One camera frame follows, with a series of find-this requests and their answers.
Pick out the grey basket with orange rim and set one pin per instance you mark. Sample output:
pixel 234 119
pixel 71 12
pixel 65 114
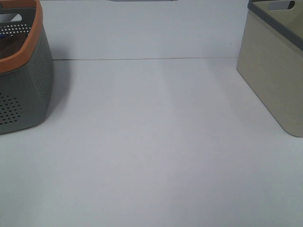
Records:
pixel 26 78

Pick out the brown towel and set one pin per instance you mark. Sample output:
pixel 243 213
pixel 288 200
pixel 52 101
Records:
pixel 11 44

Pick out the blue towel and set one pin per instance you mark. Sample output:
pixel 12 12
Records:
pixel 2 36

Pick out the beige bin with grey rim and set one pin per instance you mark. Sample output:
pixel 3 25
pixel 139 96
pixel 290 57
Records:
pixel 271 59

